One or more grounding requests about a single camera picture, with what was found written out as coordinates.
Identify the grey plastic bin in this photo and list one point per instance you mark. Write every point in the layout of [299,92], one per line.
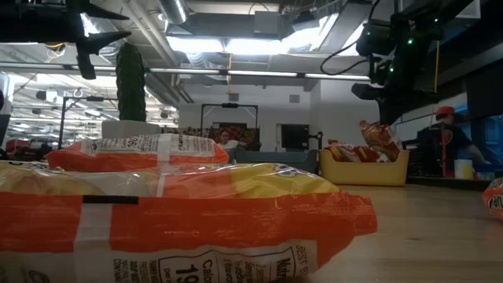
[275,161]

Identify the black stand frame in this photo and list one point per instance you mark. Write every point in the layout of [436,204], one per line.
[230,105]

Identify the white yellow container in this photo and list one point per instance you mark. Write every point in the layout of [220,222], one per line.
[463,169]

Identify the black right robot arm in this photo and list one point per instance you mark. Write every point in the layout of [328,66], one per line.
[432,15]

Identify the long linear ceiling light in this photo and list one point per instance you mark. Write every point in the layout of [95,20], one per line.
[255,73]

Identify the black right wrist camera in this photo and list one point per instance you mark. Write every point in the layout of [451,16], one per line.
[373,39]

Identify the silver ventilation duct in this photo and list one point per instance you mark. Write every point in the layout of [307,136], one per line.
[173,9]

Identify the black light stand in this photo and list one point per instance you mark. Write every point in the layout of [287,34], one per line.
[62,122]

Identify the green cactus plant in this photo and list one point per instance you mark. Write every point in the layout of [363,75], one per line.
[131,82]

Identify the orange Maruchan noodle packet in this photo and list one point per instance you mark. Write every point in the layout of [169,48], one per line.
[496,198]
[255,181]
[196,224]

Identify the red Maruchan noodle packet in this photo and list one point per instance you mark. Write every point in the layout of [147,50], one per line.
[365,155]
[342,151]
[379,137]

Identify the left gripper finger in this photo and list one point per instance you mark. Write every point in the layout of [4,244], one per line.
[98,42]
[98,16]

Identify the person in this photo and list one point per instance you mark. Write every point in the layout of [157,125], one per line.
[444,141]
[225,140]

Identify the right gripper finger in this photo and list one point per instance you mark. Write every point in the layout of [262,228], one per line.
[388,112]
[404,109]

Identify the black monitor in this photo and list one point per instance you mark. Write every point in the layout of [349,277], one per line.
[294,137]

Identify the white red snack packet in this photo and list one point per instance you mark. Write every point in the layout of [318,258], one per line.
[137,151]

